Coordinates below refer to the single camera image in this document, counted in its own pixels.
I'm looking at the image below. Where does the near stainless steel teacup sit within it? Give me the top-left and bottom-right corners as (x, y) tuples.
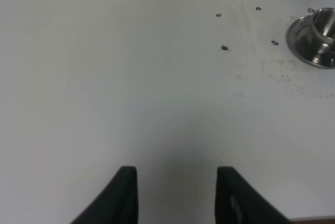
(310, 7), (334, 68)

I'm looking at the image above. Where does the near stainless steel saucer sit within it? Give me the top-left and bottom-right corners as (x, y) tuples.
(286, 15), (334, 69)

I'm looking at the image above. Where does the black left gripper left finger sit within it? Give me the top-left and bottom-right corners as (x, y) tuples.
(72, 166), (138, 224)

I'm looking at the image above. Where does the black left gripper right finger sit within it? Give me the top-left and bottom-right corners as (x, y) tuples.
(215, 166), (291, 223)

